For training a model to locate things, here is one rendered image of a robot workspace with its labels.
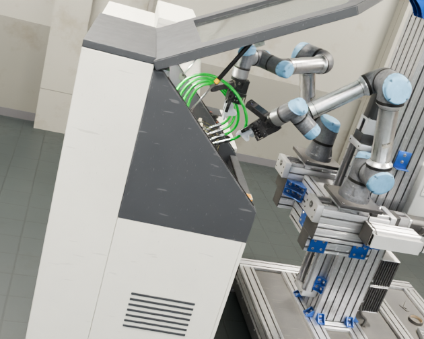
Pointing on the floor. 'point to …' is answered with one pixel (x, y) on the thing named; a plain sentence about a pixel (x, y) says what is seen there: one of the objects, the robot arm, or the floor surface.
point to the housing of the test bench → (93, 170)
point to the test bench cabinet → (163, 283)
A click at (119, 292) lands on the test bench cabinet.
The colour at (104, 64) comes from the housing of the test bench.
